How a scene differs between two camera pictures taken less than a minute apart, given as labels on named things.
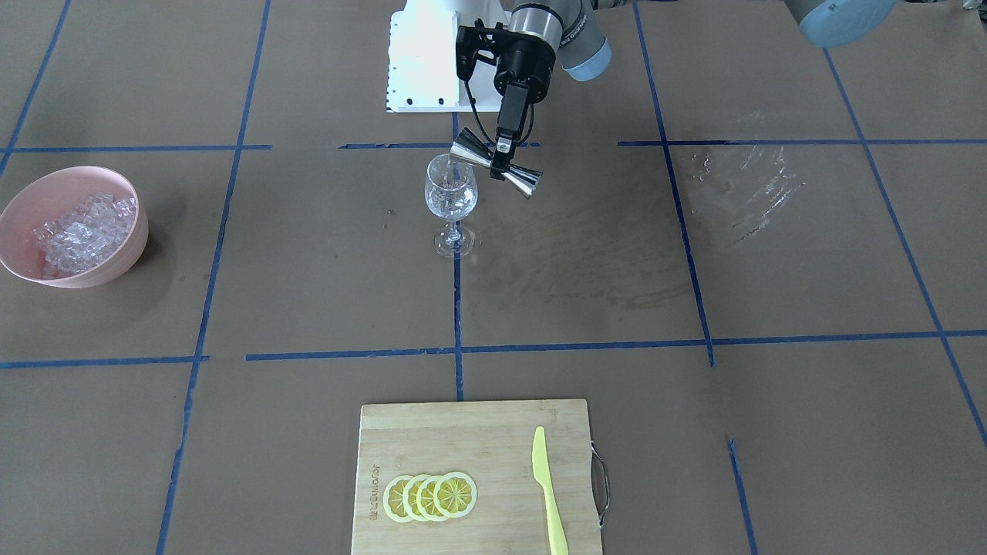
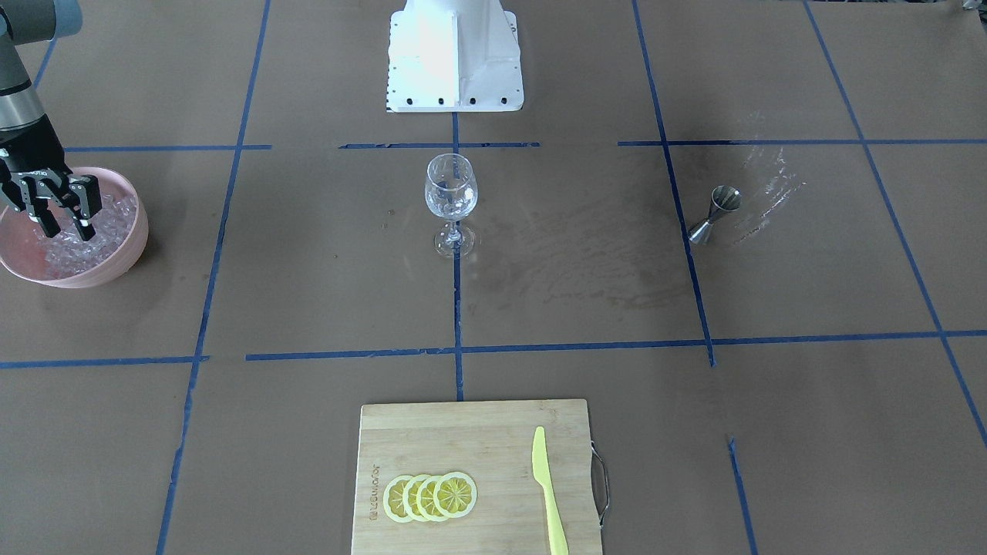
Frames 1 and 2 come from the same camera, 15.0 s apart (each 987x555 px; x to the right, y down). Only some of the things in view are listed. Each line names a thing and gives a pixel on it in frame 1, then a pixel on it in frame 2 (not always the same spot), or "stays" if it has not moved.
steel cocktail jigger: [469, 146] to [724, 198]
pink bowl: [76, 227] stays
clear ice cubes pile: [85, 234] stays
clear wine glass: [451, 190] stays
